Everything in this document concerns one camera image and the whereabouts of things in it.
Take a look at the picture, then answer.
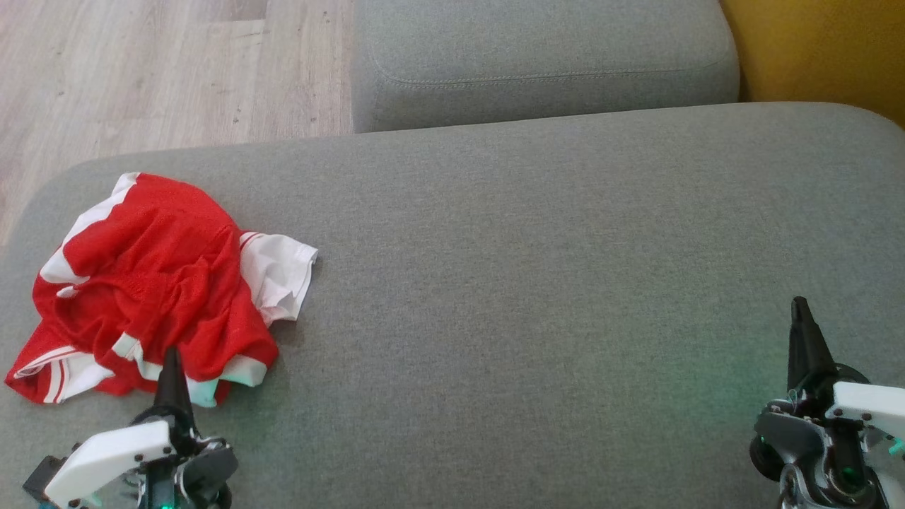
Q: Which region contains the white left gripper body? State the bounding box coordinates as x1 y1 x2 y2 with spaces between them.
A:
42 416 239 509

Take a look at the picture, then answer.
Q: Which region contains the red jersey with white sleeves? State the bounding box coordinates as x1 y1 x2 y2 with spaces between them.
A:
4 230 319 409

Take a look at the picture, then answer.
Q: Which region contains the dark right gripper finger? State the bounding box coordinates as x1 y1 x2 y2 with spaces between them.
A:
787 296 839 398

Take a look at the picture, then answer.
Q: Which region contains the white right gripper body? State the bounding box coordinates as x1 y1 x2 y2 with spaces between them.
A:
749 363 905 509

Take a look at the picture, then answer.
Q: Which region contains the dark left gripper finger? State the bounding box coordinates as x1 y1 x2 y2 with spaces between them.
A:
151 346 200 455

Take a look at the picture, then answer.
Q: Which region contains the large grey sofa seat cushion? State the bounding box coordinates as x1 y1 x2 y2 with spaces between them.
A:
0 101 905 509

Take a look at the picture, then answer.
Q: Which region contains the small grey sofa cushion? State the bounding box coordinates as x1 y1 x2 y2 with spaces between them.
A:
351 0 741 134

